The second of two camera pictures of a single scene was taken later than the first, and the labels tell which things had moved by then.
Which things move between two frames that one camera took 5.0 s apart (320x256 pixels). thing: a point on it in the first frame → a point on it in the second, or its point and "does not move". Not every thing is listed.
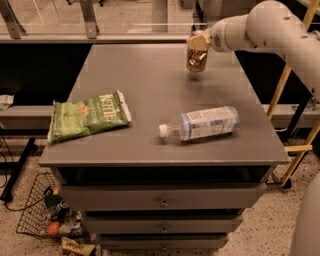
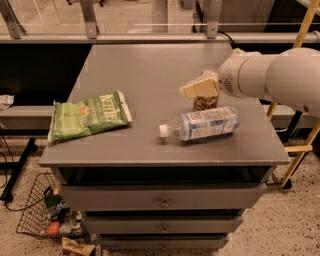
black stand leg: (17, 167) does not move
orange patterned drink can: (196, 60) → (201, 103)
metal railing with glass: (111, 21) does not move
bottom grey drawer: (162, 242) does not move
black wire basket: (49, 211) does not move
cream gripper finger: (199, 40) → (206, 85)
